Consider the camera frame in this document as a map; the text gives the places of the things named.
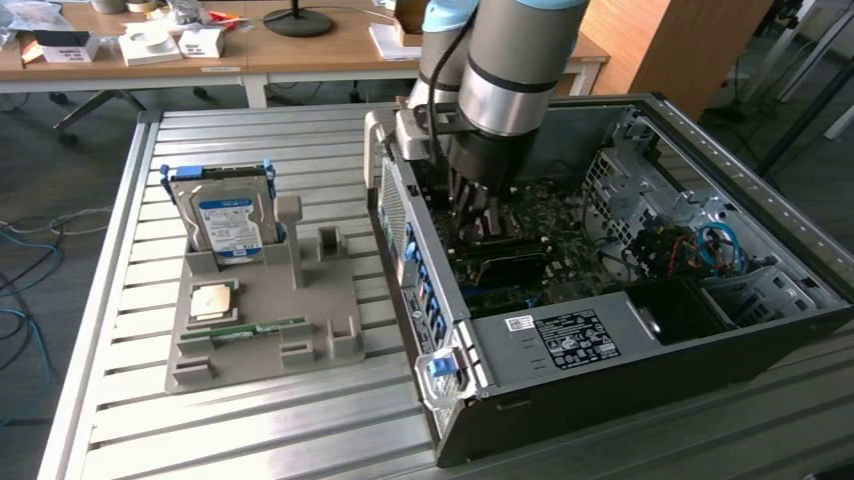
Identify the graphics card with metal bracket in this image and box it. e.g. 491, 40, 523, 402
459, 249, 559, 294

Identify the green motherboard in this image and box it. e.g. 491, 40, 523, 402
426, 182, 642, 319

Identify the stack of white papers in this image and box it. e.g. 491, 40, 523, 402
368, 22, 423, 62

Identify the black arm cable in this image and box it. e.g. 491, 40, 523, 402
424, 0, 483, 169

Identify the clear plastic bag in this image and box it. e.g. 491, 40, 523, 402
0, 0, 75, 39

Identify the metal drive cage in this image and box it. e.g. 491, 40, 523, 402
578, 144, 675, 251

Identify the white labelled box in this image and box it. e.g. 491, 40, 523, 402
32, 29, 102, 65

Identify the blue case latch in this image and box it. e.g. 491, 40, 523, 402
426, 352, 459, 384

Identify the black metal post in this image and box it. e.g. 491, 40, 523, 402
753, 64, 854, 176

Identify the blue data wire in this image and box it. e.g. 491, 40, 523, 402
695, 221, 749, 276

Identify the white floor cable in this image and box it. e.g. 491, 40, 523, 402
0, 207, 112, 236

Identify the hard disk with blue caddy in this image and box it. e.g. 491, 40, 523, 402
158, 160, 286, 266

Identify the black open PC case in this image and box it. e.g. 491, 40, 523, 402
363, 91, 854, 469

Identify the wooden cabinet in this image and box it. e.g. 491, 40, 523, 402
571, 0, 779, 121

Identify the silver CPU chip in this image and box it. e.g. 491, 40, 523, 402
187, 285, 234, 321

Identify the silver disk bay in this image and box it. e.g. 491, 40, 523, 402
699, 264, 819, 326

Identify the blue floor cable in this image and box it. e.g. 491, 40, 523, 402
0, 219, 63, 426

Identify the black power wire bundle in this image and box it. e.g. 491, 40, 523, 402
630, 227, 702, 279

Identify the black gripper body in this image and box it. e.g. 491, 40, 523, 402
444, 130, 539, 191

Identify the black castor table leg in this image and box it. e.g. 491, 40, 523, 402
52, 88, 150, 147

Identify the green RAM stick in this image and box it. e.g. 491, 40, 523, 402
178, 319, 307, 346

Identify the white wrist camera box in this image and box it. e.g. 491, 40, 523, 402
392, 104, 462, 162

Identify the black round lamp base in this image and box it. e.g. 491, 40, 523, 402
262, 0, 335, 39

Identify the white block with tape roll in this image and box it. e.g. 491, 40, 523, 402
118, 22, 183, 67

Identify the grey parts rack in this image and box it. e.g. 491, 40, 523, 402
162, 195, 367, 396

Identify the small white carton box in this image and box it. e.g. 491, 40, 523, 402
178, 27, 227, 60

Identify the brown cardboard box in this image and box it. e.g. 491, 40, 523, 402
394, 0, 428, 35

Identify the grey power supply unit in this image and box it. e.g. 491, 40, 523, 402
466, 292, 659, 389

